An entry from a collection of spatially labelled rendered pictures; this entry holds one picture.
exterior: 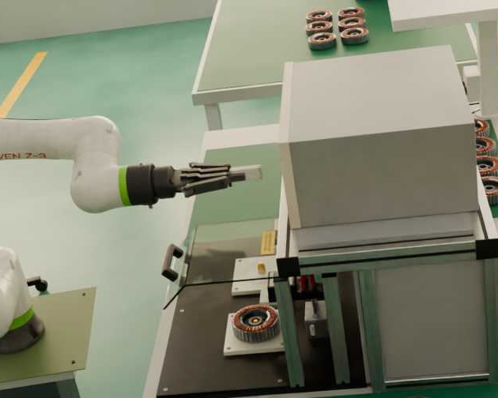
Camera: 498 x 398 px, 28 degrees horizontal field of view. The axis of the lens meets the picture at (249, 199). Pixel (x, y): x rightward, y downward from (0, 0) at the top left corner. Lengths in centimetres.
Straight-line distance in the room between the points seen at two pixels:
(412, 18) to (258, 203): 70
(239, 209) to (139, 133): 253
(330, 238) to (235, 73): 195
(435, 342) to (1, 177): 352
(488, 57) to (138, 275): 174
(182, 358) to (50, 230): 238
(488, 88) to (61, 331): 157
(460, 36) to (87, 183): 215
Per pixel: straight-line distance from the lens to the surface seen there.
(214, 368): 231
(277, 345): 232
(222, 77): 391
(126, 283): 413
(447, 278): 205
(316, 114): 210
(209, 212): 296
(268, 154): 324
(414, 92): 215
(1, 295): 237
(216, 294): 255
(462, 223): 205
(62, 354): 251
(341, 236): 204
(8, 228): 479
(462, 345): 216
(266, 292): 232
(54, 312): 268
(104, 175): 222
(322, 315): 232
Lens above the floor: 219
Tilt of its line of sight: 29 degrees down
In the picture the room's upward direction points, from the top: 10 degrees counter-clockwise
